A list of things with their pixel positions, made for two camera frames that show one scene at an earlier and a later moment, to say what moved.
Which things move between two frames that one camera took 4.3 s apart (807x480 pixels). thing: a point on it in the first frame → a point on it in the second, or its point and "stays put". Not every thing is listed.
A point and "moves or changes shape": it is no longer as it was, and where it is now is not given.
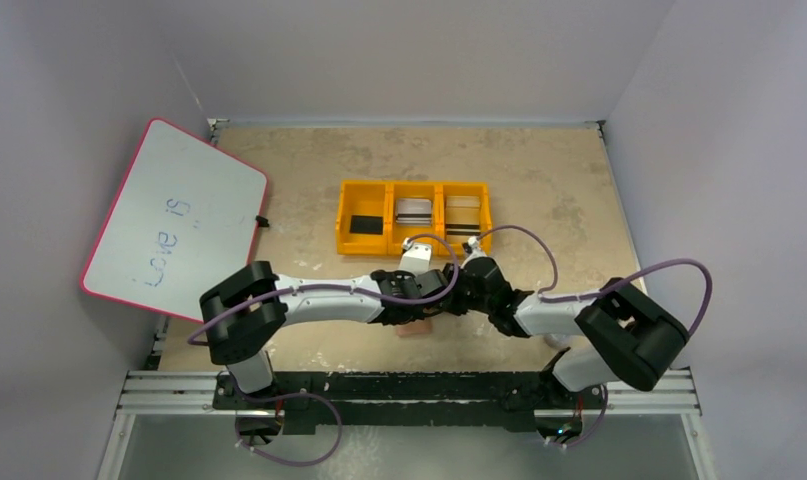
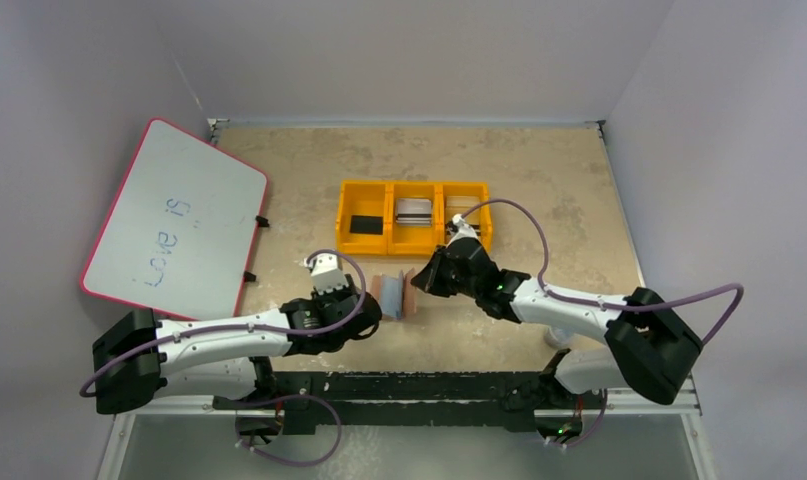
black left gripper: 432,291 → 366,312
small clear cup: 558,340 stays put
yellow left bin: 363,198 stays put
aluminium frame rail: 198,394 stays put
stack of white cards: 413,212 stays put
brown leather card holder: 415,328 moves or changes shape
